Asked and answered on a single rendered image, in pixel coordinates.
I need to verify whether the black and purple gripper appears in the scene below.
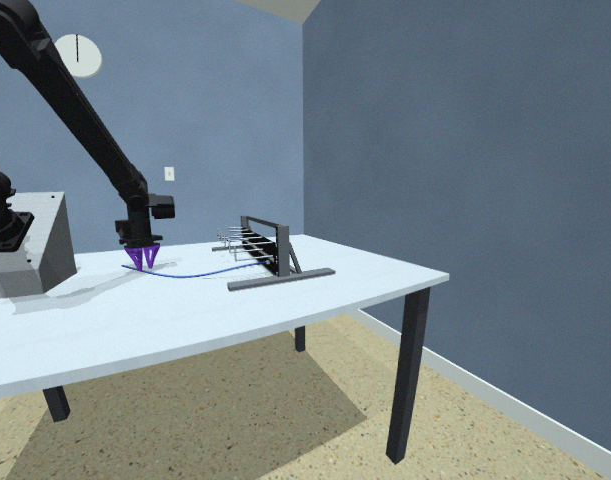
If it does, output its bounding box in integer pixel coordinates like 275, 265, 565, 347
119, 218, 163, 271

